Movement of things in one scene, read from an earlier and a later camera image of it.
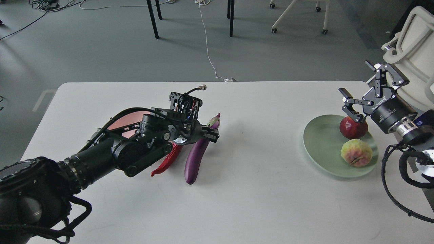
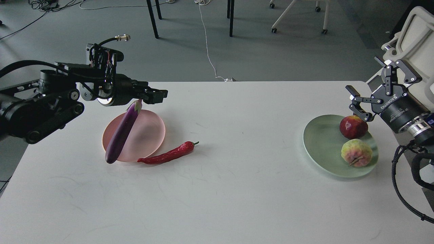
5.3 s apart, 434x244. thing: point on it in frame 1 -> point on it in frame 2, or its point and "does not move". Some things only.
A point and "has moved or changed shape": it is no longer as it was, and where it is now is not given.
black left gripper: [189, 131] -> [120, 89]
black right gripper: [388, 110] -> [396, 106]
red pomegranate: [352, 129] does not move
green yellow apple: [356, 153] does not move
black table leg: [232, 18] does not move
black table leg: [153, 18] does not move
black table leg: [158, 9] does not move
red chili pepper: [176, 149] has moved or changed shape
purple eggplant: [194, 161] -> [122, 131]
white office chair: [411, 50] does not move
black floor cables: [47, 5] does not move
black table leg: [229, 9] does not move
